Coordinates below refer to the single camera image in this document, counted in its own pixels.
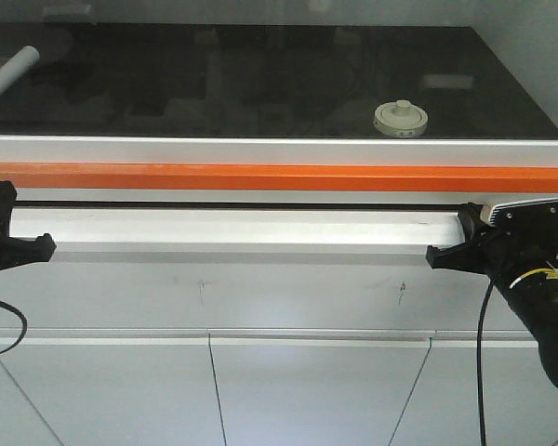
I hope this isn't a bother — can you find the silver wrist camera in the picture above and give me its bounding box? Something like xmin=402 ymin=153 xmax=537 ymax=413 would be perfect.
xmin=479 ymin=198 xmax=558 ymax=229

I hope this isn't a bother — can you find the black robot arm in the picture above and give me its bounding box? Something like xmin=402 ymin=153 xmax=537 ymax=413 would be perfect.
xmin=426 ymin=199 xmax=558 ymax=388

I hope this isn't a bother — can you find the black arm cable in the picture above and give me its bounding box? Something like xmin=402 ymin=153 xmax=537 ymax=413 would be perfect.
xmin=475 ymin=281 xmax=496 ymax=446
xmin=0 ymin=296 xmax=29 ymax=359

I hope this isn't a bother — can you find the grey rolled paper tube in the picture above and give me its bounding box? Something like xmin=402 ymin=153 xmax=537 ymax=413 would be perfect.
xmin=0 ymin=46 xmax=40 ymax=96

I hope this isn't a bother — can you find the glass jar with beige lid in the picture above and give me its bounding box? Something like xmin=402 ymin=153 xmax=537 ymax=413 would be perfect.
xmin=373 ymin=99 xmax=428 ymax=138

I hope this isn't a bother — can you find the fume hood sash orange stripe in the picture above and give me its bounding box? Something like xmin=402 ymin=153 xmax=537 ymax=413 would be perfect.
xmin=0 ymin=135 xmax=558 ymax=204

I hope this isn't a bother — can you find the white fume hood base cabinet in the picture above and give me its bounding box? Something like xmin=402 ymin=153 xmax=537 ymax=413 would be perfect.
xmin=0 ymin=206 xmax=558 ymax=446

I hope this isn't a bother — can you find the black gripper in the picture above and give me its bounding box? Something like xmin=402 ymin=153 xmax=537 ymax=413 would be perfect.
xmin=425 ymin=203 xmax=558 ymax=283

